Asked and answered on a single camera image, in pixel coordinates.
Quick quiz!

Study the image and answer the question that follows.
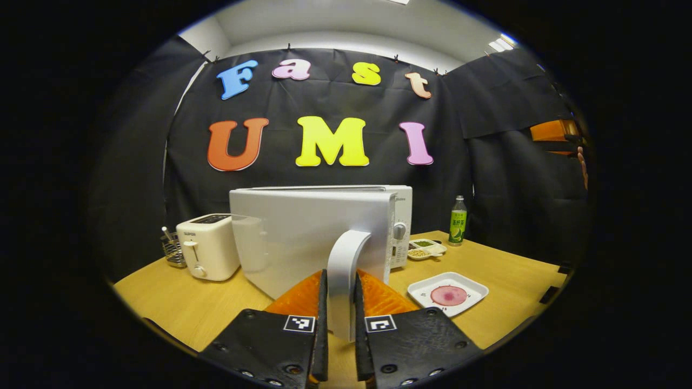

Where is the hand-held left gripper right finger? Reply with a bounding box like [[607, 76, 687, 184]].
[[354, 270, 484, 389]]

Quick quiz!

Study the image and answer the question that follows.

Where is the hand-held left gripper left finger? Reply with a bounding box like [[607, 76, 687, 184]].
[[197, 269, 329, 389]]

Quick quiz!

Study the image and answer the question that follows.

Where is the white square plate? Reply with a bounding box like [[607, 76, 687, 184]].
[[407, 272, 490, 318]]

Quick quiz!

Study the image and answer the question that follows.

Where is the white microwave oven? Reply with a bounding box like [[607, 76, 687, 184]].
[[229, 185, 413, 343]]

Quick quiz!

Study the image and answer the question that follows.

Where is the pink round meat slice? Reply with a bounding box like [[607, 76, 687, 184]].
[[430, 285, 469, 307]]

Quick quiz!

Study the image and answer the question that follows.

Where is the small ceiling light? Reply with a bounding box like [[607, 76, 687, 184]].
[[488, 33, 518, 53]]

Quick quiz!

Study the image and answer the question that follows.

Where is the white divided grain dish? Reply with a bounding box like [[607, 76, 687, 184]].
[[407, 238, 448, 261]]

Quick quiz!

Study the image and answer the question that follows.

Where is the green drink bottle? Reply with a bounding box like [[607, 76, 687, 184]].
[[449, 195, 468, 247]]

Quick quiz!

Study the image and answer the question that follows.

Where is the white toaster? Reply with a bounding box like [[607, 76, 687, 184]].
[[176, 213, 241, 281]]

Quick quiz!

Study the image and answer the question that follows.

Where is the black backdrop cloth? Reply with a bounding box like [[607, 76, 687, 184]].
[[89, 35, 593, 281]]

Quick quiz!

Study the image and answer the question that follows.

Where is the wire mesh utensil basket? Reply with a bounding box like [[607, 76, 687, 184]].
[[161, 232, 187, 269]]

